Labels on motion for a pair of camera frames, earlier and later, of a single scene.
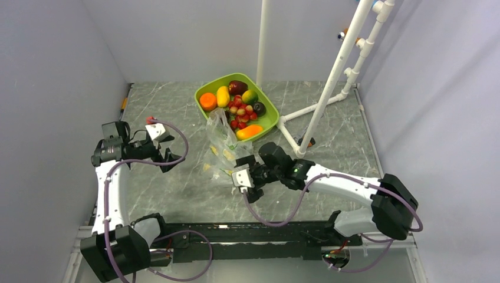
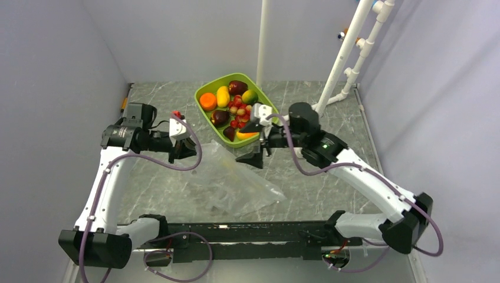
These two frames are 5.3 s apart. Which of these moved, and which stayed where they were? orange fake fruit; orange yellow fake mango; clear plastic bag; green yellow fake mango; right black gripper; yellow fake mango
Moved: right black gripper; clear plastic bag
Stayed: orange fake fruit; yellow fake mango; orange yellow fake mango; green yellow fake mango
